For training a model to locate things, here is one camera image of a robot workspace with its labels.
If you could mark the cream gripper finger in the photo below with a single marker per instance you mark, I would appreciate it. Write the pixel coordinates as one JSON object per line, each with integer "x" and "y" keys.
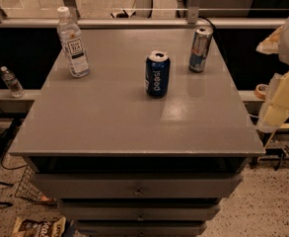
{"x": 275, "y": 110}

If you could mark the blue pepsi can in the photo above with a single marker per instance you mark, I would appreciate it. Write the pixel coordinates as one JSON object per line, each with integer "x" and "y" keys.
{"x": 157, "y": 73}

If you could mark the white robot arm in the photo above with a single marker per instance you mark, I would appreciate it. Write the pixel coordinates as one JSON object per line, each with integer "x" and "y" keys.
{"x": 277, "y": 43}

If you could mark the silver blue energy drink can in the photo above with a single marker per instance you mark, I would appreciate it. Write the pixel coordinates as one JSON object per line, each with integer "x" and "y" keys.
{"x": 199, "y": 49}

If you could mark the clear plastic water bottle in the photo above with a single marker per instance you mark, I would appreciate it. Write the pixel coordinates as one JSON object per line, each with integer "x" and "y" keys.
{"x": 70, "y": 37}

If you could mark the small clear water bottle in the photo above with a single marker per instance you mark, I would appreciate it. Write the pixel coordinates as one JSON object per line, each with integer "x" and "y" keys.
{"x": 12, "y": 82}

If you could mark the roll of masking tape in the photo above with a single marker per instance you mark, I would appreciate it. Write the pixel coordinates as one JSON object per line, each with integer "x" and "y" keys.
{"x": 260, "y": 91}

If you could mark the middle grey drawer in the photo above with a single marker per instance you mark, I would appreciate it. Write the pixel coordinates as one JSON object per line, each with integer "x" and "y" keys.
{"x": 151, "y": 210}

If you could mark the grey drawer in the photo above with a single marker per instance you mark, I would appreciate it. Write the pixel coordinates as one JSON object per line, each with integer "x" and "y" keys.
{"x": 151, "y": 210}
{"x": 141, "y": 229}
{"x": 136, "y": 185}

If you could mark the grey drawer cabinet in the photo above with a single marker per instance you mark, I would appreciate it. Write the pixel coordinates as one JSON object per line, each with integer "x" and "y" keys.
{"x": 106, "y": 123}

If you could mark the bottom grey drawer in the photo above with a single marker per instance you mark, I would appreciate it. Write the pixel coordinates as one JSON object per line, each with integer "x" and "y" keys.
{"x": 141, "y": 229}

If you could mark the top grey drawer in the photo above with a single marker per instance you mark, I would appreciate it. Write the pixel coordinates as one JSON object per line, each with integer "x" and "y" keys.
{"x": 136, "y": 185}

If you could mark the snack bag on floor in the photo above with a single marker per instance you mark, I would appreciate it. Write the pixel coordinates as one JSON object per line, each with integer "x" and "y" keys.
{"x": 30, "y": 228}

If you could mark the grey metal railing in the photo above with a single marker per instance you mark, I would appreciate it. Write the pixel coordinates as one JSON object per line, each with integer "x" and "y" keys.
{"x": 101, "y": 14}

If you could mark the wire basket on floor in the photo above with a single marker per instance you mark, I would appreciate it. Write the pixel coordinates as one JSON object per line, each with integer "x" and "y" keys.
{"x": 28, "y": 191}

